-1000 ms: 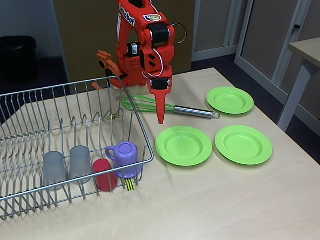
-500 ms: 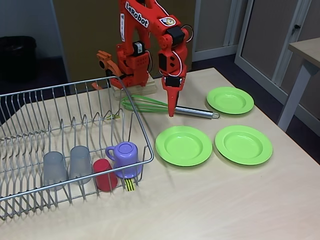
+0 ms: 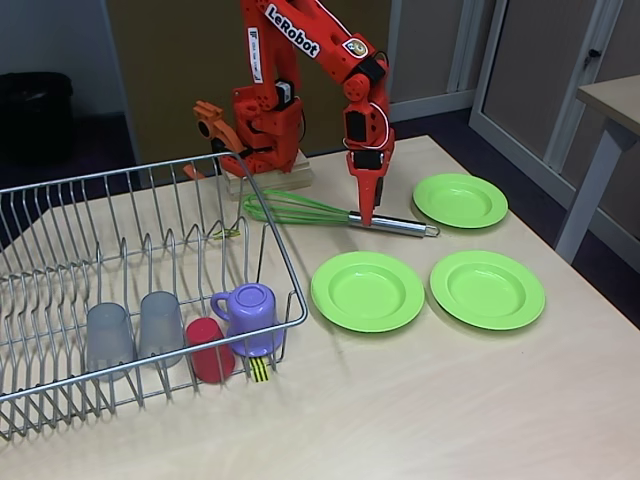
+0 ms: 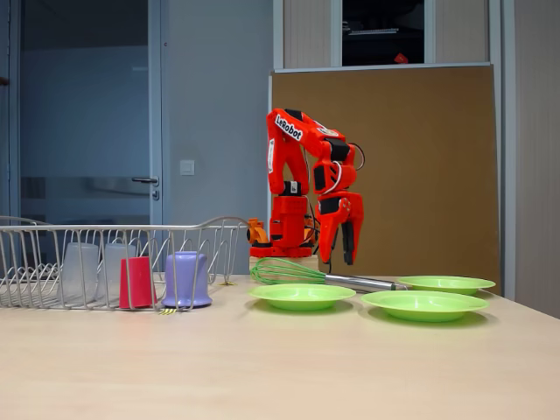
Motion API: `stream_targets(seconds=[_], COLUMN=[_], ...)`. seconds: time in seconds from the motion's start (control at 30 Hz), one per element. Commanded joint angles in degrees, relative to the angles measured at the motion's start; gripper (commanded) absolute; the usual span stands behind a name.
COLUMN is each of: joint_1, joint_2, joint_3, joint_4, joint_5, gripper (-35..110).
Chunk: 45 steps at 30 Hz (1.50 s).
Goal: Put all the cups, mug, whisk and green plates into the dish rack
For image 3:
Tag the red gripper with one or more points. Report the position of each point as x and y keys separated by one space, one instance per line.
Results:
x=366 y=176

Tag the green plastic plate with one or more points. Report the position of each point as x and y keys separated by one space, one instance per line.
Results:
x=487 y=290
x=460 y=200
x=367 y=292

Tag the purple plastic mug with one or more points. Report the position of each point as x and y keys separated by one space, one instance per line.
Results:
x=252 y=310

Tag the red plastic cup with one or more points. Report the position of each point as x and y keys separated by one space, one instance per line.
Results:
x=210 y=355

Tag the grey translucent plastic cup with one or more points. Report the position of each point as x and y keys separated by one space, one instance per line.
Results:
x=107 y=340
x=160 y=330

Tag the red robot arm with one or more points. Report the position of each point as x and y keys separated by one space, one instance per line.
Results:
x=330 y=45

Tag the wooden base block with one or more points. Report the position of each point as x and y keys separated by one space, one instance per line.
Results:
x=295 y=175

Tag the yellow green twist tie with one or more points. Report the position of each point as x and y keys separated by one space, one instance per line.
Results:
x=227 y=233

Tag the orange table clamp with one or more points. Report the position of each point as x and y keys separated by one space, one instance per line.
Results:
x=207 y=117

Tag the grey cabinet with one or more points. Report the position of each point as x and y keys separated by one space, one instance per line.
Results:
x=530 y=60

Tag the yellow black striped tape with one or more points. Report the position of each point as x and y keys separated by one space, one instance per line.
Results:
x=260 y=371

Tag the brown partition board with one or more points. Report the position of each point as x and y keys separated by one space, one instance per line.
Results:
x=165 y=60

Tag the black cabinet lock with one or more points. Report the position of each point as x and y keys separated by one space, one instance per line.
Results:
x=593 y=55

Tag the beige side table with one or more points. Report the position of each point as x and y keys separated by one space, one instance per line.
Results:
x=615 y=95

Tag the black trash bin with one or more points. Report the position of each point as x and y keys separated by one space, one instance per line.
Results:
x=35 y=115

